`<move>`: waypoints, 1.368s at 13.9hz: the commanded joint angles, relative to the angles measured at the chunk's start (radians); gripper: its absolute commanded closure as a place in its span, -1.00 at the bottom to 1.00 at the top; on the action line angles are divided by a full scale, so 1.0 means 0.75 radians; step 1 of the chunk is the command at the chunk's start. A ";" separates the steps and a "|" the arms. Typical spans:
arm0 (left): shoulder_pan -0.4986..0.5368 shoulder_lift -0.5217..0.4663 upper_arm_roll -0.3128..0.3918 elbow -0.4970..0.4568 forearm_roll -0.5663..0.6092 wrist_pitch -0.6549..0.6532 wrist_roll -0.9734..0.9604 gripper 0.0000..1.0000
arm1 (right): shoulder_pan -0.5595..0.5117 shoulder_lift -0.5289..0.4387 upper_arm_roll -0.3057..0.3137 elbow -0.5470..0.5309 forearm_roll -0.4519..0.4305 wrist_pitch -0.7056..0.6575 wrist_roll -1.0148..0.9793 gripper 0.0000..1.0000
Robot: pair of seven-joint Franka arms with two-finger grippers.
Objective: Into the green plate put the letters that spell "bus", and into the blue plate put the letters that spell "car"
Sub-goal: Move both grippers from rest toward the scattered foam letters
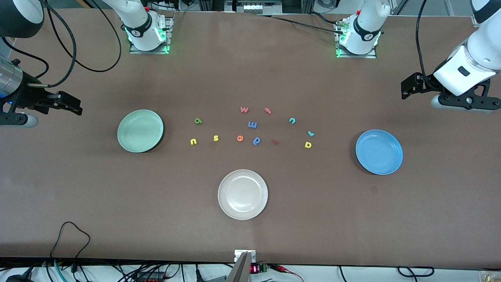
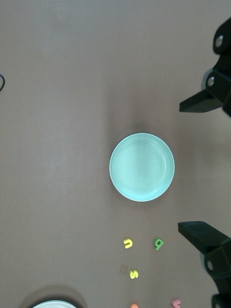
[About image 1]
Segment red clip wire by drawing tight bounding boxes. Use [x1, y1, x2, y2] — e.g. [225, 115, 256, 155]
[270, 264, 305, 282]

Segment green plate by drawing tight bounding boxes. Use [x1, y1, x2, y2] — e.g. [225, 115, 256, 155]
[117, 109, 164, 153]

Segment blue plate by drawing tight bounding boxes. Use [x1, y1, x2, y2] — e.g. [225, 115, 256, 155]
[355, 129, 404, 175]

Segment black coiled cable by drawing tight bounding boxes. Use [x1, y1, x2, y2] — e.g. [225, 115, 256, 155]
[397, 266, 435, 278]

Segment thin black table cable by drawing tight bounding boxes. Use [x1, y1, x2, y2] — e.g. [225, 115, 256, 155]
[256, 12, 347, 35]

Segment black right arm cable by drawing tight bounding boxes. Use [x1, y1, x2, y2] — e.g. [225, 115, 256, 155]
[2, 0, 122, 88]

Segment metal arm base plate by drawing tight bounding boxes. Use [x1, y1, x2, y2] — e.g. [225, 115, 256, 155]
[335, 20, 377, 59]
[129, 16, 173, 54]

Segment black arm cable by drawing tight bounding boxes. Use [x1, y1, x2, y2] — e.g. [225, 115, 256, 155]
[2, 0, 122, 88]
[416, 0, 432, 91]

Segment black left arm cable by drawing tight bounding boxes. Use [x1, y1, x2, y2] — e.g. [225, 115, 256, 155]
[416, 0, 432, 91]

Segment grey metal camera bracket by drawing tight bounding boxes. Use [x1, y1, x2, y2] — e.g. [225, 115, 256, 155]
[226, 249, 256, 282]

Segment black looped cable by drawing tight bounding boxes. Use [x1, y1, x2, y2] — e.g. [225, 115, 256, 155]
[50, 221, 91, 260]

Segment white plate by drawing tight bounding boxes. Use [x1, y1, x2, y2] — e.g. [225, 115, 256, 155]
[218, 169, 269, 221]

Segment black device with white lights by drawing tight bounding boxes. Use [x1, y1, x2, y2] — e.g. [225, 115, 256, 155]
[224, 0, 283, 14]

